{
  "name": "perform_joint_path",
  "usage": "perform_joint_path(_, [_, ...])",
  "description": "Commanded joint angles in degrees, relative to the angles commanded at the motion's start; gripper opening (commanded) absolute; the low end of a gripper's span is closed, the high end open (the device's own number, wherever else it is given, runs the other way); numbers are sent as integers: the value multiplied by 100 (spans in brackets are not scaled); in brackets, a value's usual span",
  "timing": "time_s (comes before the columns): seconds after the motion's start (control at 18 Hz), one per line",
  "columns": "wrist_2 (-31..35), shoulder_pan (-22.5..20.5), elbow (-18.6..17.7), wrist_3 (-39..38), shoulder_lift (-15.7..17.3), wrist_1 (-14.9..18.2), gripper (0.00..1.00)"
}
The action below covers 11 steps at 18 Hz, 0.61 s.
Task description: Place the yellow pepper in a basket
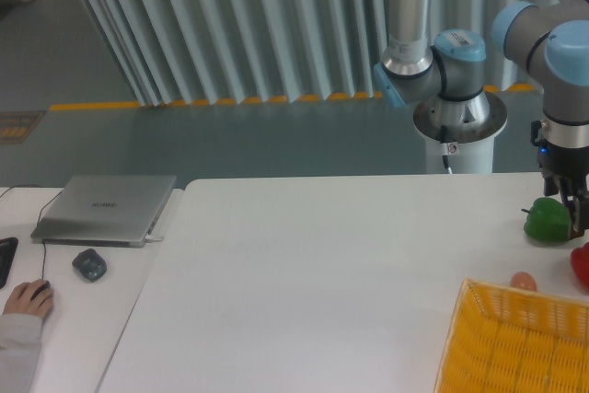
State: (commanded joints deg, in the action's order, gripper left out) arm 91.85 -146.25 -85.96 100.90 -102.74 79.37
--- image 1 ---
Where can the grey sleeved forearm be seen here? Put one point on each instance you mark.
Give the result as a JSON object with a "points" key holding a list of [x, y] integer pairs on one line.
{"points": [[20, 351]]}

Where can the dark grey small device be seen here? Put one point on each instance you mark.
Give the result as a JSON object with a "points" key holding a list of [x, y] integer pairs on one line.
{"points": [[90, 265]]}

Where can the black computer mouse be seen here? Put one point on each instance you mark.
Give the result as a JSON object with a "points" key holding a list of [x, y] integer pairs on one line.
{"points": [[40, 289]]}

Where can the white folding partition screen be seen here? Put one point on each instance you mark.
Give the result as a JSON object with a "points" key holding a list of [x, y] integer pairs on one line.
{"points": [[244, 50]]}

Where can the black keyboard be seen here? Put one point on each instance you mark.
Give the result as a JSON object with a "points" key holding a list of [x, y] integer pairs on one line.
{"points": [[8, 248]]}

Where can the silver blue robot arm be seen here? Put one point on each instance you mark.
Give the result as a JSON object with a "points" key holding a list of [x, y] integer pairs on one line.
{"points": [[444, 77]]}

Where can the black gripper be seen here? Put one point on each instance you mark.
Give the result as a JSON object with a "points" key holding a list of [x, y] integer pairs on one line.
{"points": [[564, 171]]}

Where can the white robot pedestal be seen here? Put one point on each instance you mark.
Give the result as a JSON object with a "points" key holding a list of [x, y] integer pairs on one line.
{"points": [[460, 149]]}

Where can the person's right hand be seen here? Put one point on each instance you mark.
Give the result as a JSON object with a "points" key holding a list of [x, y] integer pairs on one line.
{"points": [[19, 301]]}

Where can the yellow woven basket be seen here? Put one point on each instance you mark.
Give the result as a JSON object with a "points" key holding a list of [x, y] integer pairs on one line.
{"points": [[504, 339]]}

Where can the silver closed laptop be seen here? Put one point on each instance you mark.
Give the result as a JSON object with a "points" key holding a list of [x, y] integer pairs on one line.
{"points": [[105, 210]]}

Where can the red bell pepper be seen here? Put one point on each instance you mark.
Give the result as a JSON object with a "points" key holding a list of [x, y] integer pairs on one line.
{"points": [[579, 260]]}

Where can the green bell pepper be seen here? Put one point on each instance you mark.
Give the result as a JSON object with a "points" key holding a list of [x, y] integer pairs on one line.
{"points": [[548, 221]]}

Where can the brown egg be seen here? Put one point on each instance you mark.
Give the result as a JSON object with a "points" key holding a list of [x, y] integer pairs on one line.
{"points": [[523, 281]]}

